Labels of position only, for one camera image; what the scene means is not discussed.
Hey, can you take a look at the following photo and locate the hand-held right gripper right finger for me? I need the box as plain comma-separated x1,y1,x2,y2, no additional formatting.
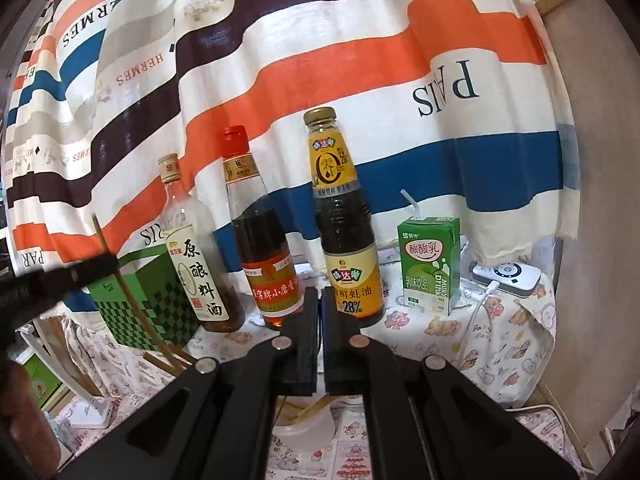
320,287,581,480

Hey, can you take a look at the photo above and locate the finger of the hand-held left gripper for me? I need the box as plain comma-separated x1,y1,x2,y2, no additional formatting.
0,254,120,331

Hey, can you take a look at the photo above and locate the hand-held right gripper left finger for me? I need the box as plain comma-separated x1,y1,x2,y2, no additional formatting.
65,287,321,480

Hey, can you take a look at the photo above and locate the translucent plastic cup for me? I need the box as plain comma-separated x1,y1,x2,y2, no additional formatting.
272,395,337,458

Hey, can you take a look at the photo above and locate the person's left forearm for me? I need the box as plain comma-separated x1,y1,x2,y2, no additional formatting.
0,360,61,476

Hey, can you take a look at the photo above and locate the pink print tablecloth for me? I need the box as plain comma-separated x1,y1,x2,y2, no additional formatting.
50,390,591,480

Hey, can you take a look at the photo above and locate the red cap sesame oil bottle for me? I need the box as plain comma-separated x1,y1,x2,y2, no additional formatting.
215,126,306,331

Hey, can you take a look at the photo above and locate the dark oyster sauce bottle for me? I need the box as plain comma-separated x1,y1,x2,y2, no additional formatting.
302,106,387,328

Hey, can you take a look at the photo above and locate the green checkered box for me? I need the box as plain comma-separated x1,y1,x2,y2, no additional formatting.
87,249,201,353

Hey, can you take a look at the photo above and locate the bear print cloth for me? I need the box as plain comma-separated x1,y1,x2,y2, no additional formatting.
60,245,558,411

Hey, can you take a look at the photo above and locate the green milk carton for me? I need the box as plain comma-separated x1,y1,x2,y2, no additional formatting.
397,190,462,317

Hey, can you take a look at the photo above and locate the clear cooking wine bottle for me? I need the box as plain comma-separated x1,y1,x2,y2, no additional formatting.
157,154,247,333

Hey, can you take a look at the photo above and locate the white desk lamp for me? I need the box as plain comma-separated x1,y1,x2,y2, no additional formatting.
17,327,112,429

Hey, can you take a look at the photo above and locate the tissue pack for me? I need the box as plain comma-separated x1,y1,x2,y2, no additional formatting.
42,410,76,466

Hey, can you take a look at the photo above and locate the white power bank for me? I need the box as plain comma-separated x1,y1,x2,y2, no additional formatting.
472,261,542,297

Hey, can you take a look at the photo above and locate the striped cloth backdrop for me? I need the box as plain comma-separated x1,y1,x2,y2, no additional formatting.
0,0,581,321

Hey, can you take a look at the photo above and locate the white charging cable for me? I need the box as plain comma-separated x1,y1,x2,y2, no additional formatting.
465,280,501,346

